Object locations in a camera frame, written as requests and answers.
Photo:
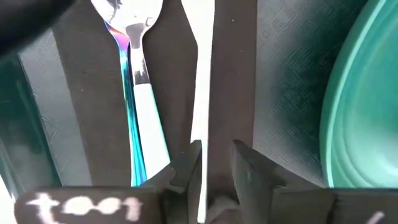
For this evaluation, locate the black cloth napkin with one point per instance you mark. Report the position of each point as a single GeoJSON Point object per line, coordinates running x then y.
{"type": "Point", "coordinates": [93, 93]}

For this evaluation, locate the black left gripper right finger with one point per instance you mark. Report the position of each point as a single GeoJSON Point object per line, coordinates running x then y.
{"type": "Point", "coordinates": [255, 186]}

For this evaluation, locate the dark green plastic tray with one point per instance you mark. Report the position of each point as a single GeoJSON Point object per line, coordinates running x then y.
{"type": "Point", "coordinates": [286, 77]}

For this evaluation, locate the green plate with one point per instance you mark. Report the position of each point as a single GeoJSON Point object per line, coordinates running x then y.
{"type": "Point", "coordinates": [367, 109]}

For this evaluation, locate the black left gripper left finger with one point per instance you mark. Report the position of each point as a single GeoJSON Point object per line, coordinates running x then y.
{"type": "Point", "coordinates": [183, 186]}

